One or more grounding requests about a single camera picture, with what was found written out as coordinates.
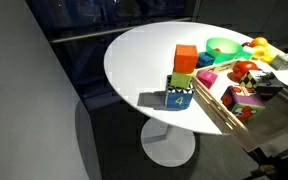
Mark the lime green foam block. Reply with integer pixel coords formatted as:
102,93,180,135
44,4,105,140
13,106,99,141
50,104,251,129
169,70,194,90

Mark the grey patterned block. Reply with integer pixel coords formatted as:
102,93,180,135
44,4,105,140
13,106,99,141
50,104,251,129
269,53,288,72

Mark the zebra picture block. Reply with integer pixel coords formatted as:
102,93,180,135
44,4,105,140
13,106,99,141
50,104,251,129
239,69,285,102

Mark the yellow toy lemon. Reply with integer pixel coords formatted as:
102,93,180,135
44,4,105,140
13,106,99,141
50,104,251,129
251,45,267,61

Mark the red toy tomato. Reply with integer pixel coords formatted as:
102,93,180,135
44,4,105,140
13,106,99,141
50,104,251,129
232,60,260,81

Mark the orange foam block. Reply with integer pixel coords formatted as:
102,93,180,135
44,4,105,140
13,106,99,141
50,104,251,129
173,44,199,74

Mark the small blue block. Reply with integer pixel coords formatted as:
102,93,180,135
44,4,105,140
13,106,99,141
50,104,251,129
196,51,216,69

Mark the yellow-orange toy peach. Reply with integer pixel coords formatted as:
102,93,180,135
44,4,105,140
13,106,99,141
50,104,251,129
250,36,269,48

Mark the blue block with number four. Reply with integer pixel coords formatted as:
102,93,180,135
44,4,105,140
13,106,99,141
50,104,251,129
164,75,196,110

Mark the green plastic bowl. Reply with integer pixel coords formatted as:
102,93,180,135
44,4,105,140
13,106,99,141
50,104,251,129
205,37,254,65

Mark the wooden slatted tray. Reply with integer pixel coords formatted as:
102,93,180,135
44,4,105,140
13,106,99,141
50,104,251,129
191,59,288,154

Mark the white table pedestal base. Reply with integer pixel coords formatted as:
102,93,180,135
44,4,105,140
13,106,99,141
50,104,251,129
140,118,197,168

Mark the grey metal window rail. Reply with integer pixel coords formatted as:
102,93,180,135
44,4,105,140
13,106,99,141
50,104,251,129
50,16,194,45

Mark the pink block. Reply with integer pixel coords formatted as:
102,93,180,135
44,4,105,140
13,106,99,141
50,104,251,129
196,69,219,90

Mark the purple and green picture block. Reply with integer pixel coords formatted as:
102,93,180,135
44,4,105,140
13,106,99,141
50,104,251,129
220,85,267,124

